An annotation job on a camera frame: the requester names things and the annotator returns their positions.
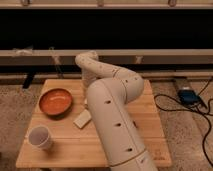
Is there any beige rectangular sponge block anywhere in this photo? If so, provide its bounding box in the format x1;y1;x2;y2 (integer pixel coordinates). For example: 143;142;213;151
73;110;91;129

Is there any blue power adapter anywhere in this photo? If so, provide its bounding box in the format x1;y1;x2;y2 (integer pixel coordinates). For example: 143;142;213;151
178;89;200;105

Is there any black cable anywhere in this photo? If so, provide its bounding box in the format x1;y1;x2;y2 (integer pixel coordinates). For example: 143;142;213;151
153;78;213;168

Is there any white cup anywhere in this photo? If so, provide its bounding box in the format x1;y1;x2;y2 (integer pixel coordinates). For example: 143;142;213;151
28;125;53;150

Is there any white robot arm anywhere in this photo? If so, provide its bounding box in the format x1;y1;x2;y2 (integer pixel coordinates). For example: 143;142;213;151
75;51;158;171

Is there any orange ceramic bowl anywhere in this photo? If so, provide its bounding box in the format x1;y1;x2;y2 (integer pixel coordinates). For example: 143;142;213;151
39;88;72;116

